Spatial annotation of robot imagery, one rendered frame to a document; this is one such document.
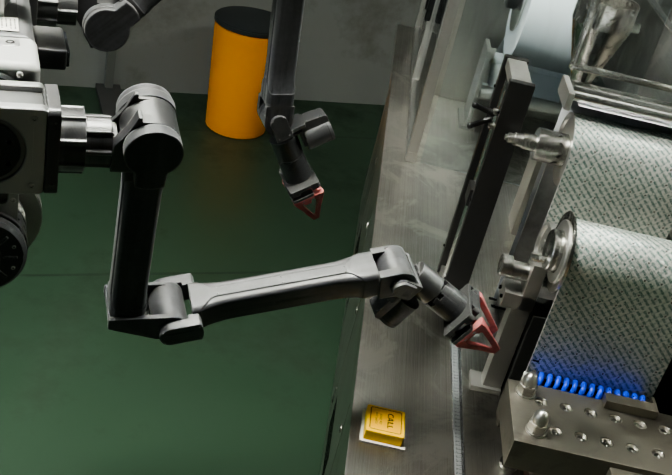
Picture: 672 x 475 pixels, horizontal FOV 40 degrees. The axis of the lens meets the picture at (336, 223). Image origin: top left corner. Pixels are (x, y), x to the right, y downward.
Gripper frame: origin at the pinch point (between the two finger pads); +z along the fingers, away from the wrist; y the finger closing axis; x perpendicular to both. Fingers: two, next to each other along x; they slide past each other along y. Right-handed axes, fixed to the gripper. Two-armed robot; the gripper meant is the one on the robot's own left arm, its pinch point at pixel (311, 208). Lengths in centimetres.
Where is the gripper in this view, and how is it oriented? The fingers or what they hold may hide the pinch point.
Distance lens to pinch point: 199.9
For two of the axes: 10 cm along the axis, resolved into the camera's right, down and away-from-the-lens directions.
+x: -9.1, 4.1, -0.8
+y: -3.1, -5.4, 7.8
